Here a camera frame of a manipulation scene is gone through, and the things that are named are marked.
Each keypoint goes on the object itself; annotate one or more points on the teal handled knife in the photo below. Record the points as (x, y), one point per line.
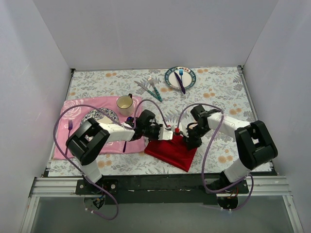
(155, 95)

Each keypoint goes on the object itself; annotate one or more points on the teal handled fork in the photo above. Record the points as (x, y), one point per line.
(150, 80)

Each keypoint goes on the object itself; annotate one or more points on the cream enamel mug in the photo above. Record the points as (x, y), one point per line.
(125, 105)

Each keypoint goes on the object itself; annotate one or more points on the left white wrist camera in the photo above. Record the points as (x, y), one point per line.
(165, 133)

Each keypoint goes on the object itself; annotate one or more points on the purple spoon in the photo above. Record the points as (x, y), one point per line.
(129, 121)

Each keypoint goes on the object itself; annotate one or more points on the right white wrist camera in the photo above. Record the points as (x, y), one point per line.
(181, 130)

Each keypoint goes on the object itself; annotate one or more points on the blue floral plate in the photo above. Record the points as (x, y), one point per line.
(98, 116)

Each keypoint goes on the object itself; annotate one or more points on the purple fork on placemat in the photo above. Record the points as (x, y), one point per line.
(70, 126)

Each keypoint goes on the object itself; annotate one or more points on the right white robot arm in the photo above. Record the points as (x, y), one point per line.
(254, 143)

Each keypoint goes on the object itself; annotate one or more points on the blue fork on plate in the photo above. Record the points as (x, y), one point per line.
(181, 74)

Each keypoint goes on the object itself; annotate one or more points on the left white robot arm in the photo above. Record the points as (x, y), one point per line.
(87, 142)

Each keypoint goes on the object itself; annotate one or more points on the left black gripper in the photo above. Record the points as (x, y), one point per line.
(158, 131)

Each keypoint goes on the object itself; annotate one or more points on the white plate blue rim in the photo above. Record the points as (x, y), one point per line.
(189, 78)

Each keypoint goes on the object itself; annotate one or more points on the red cloth napkin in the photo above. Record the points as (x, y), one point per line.
(173, 152)

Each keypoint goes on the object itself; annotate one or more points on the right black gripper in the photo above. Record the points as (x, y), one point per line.
(190, 133)

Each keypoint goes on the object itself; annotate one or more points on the pink floral placemat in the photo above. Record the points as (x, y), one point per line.
(77, 113)

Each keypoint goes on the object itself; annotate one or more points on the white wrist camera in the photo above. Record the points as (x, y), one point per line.
(165, 133)
(181, 130)

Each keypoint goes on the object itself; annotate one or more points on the purple knife on plate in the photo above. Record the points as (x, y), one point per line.
(180, 83)

